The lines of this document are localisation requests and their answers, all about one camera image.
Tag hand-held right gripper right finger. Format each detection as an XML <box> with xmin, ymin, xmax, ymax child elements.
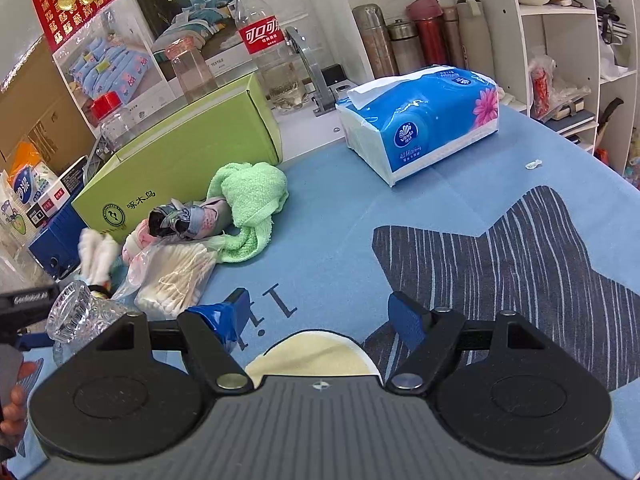
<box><xmin>382</xmin><ymin>291</ymin><xmax>561</xmax><ymax>395</ymax></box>

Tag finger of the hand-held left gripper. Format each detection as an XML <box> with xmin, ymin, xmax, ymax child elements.
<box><xmin>18</xmin><ymin>332</ymin><xmax>56</xmax><ymax>352</ymax></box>

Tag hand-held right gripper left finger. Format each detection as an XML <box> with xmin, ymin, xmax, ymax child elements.
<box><xmin>75</xmin><ymin>287</ymin><xmax>253</xmax><ymax>394</ymax></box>

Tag white sock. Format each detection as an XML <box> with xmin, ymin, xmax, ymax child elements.
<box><xmin>77</xmin><ymin>227</ymin><xmax>121</xmax><ymax>286</ymax></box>

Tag pastel patterned sock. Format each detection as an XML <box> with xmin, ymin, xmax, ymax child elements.
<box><xmin>175</xmin><ymin>197</ymin><xmax>233</xmax><ymax>238</ymax></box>

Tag pink and white socks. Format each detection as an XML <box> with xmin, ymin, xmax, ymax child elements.
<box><xmin>121</xmin><ymin>225</ymin><xmax>153</xmax><ymax>267</ymax></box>

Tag green towel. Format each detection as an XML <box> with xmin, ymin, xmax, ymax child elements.
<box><xmin>206</xmin><ymin>162</ymin><xmax>290</xmax><ymax>264</ymax></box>

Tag green cardboard box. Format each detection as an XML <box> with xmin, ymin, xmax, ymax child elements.
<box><xmin>71</xmin><ymin>74</ymin><xmax>284</xmax><ymax>246</ymax></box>

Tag person's left hand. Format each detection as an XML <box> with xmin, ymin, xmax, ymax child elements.
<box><xmin>0</xmin><ymin>361</ymin><xmax>39</xmax><ymax>461</ymax></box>

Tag clear cut glass cup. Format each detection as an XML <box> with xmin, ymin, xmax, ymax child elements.
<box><xmin>46</xmin><ymin>280</ymin><xmax>146</xmax><ymax>361</ymax></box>

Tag blue machine housing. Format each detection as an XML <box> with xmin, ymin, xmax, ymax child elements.
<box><xmin>27</xmin><ymin>200</ymin><xmax>88</xmax><ymax>281</ymax></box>

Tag bag of cotton swabs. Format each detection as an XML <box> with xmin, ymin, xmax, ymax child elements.
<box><xmin>112</xmin><ymin>240</ymin><xmax>221</xmax><ymax>319</ymax></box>

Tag white and red box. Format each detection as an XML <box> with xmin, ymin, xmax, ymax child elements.
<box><xmin>37</xmin><ymin>180</ymin><xmax>83</xmax><ymax>216</ymax></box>

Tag blue printed table mat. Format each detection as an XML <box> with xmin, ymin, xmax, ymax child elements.
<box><xmin>0</xmin><ymin>102</ymin><xmax>640</xmax><ymax>480</ymax></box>

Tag orange and blue package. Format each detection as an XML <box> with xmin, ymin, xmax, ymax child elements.
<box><xmin>7</xmin><ymin>141</ymin><xmax>66</xmax><ymax>211</ymax></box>

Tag brown cardboard box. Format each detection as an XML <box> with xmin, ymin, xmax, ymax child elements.
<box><xmin>0</xmin><ymin>45</ymin><xmax>96</xmax><ymax>176</ymax></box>

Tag white base board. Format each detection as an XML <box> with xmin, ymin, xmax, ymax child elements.
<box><xmin>272</xmin><ymin>80</ymin><xmax>362</xmax><ymax>166</ymax></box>

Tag blue tissue pack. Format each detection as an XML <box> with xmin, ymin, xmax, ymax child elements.
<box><xmin>335</xmin><ymin>65</ymin><xmax>501</xmax><ymax>188</ymax></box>

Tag clear jar with red lid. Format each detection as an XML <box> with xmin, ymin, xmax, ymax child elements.
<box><xmin>90</xmin><ymin>94</ymin><xmax>143</xmax><ymax>153</ymax></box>

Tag glass jar with pink lid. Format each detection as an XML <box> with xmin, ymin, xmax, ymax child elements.
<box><xmin>165</xmin><ymin>37</ymin><xmax>218</xmax><ymax>103</ymax></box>

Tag black adapter box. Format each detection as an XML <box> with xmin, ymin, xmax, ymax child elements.
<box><xmin>320</xmin><ymin>64</ymin><xmax>352</xmax><ymax>91</ymax></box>

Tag stack of books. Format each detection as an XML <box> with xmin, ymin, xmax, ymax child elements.
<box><xmin>545</xmin><ymin>100</ymin><xmax>599</xmax><ymax>147</ymax></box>

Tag bedding set package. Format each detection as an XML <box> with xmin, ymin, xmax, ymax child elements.
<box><xmin>52</xmin><ymin>0</ymin><xmax>301</xmax><ymax>131</ymax></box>

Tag short steel thermos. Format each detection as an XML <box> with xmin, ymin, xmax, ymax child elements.
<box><xmin>387</xmin><ymin>19</ymin><xmax>426</xmax><ymax>75</ymax></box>

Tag red and white plastic bag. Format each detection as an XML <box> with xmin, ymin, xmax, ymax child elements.
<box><xmin>529</xmin><ymin>55</ymin><xmax>559</xmax><ymax>121</ymax></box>

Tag cola bottle with red label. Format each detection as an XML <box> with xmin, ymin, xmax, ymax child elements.
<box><xmin>227</xmin><ymin>0</ymin><xmax>308</xmax><ymax>113</ymax></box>

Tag tall steel thermos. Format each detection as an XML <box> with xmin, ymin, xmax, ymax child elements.
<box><xmin>351</xmin><ymin>4</ymin><xmax>400</xmax><ymax>80</ymax></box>

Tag cream white thermos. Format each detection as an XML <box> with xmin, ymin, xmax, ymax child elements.
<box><xmin>456</xmin><ymin>0</ymin><xmax>496</xmax><ymax>81</ymax></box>

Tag slim brown thermos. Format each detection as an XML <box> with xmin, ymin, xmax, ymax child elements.
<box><xmin>442</xmin><ymin>6</ymin><xmax>466</xmax><ymax>68</ymax></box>

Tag red poster with gold print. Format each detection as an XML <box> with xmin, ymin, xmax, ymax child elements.
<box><xmin>20</xmin><ymin>0</ymin><xmax>226</xmax><ymax>53</ymax></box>

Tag red thermos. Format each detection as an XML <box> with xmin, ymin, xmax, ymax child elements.
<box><xmin>405</xmin><ymin>0</ymin><xmax>449</xmax><ymax>67</ymax></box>

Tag white shelving unit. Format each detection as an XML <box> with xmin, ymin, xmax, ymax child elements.
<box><xmin>505</xmin><ymin>0</ymin><xmax>640</xmax><ymax>176</ymax></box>

